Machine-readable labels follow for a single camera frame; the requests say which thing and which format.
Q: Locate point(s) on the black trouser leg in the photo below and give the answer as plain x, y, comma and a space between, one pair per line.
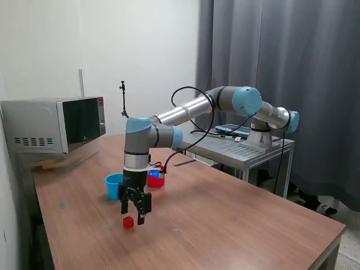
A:
308, 199

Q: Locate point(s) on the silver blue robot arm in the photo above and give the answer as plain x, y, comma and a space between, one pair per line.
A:
182, 111

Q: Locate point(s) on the black white shoe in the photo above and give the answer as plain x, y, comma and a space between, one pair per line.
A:
326, 209

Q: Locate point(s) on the red plastic cup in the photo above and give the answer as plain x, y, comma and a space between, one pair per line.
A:
156, 182

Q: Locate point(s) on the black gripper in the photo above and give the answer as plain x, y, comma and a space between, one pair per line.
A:
135, 180

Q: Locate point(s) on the wrist camera on white mount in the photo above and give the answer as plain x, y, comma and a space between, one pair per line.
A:
155, 173

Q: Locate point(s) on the grey tape strip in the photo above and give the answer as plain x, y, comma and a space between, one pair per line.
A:
183, 163

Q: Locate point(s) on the thin metal rod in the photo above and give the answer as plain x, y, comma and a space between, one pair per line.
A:
81, 81

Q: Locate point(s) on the blue rimmed teach pendant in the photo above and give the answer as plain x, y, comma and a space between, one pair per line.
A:
239, 130

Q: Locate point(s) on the aluminium frame cart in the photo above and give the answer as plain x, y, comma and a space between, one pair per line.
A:
225, 147

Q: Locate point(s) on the red cube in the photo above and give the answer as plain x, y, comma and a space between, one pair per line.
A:
128, 222

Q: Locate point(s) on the grey curtain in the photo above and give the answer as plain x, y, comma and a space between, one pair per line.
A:
309, 42

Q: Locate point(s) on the blue plastic cup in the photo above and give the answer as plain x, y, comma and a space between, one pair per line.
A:
112, 187

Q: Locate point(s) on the light wooden block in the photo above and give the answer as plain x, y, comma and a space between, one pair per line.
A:
49, 165

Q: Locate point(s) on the round blue-grey sticker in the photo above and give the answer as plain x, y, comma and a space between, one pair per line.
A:
61, 205

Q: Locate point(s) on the silver microwave oven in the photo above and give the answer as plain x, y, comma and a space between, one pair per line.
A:
33, 121

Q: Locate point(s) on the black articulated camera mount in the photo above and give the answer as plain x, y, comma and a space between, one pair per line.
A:
123, 101

